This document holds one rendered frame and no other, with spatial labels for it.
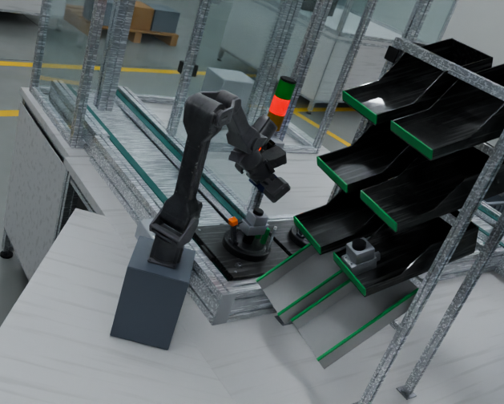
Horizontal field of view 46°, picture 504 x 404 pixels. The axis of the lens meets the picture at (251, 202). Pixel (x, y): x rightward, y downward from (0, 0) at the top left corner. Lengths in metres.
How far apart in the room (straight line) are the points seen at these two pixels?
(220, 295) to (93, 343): 0.33
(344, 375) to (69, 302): 0.71
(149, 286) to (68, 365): 0.23
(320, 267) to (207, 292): 0.30
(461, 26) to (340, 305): 11.71
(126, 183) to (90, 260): 0.36
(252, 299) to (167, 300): 0.30
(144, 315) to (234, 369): 0.25
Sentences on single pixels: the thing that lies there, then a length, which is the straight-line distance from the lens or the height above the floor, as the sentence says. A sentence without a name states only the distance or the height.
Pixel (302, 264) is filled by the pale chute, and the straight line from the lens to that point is 1.50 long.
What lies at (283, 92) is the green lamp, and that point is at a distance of 1.72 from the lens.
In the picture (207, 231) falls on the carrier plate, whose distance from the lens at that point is 1.71.
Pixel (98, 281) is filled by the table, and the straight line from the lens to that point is 1.59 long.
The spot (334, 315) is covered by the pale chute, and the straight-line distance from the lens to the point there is 1.41.
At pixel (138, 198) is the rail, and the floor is 0.93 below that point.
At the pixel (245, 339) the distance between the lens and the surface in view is 1.55.
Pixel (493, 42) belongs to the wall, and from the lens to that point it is 12.67.
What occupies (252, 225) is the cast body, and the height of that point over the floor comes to 1.06.
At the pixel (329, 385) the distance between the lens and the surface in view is 1.53.
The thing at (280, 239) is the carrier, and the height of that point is 0.97.
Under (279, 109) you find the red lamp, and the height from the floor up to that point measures 1.33.
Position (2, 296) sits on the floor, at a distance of 2.87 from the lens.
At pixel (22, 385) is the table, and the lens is 1.31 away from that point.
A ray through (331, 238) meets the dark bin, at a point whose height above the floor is 1.21.
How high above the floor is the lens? 1.81
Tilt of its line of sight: 25 degrees down
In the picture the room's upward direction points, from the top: 19 degrees clockwise
